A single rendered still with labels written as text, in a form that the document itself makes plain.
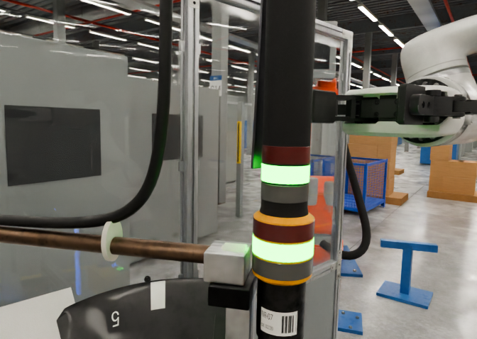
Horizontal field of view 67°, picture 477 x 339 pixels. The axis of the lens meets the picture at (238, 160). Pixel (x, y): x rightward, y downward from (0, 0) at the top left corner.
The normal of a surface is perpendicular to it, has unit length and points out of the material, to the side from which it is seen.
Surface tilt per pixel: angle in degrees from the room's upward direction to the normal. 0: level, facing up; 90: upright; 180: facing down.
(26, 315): 50
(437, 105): 90
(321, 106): 90
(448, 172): 90
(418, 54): 87
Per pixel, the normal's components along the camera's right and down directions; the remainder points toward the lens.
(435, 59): -0.45, -0.03
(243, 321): -0.20, 0.10
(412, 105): -0.73, 0.06
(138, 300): 0.00, -0.58
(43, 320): 0.54, -0.57
